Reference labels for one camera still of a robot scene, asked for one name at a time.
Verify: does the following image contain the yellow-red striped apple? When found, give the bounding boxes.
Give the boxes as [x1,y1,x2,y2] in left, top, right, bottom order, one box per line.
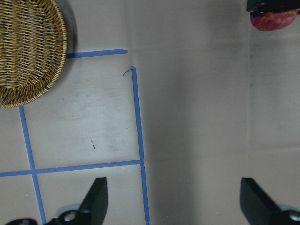
[249,9,300,32]

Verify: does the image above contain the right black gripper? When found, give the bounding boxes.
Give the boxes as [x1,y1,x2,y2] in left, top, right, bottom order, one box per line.
[246,0,300,15]

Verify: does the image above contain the woven wicker basket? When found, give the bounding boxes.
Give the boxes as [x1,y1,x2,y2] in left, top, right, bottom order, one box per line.
[0,0,68,108]

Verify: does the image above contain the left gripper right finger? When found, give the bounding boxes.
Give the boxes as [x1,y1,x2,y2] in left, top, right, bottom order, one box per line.
[240,178,300,225]

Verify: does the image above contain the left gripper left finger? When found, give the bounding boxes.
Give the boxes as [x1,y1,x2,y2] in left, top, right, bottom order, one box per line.
[47,177,108,225]

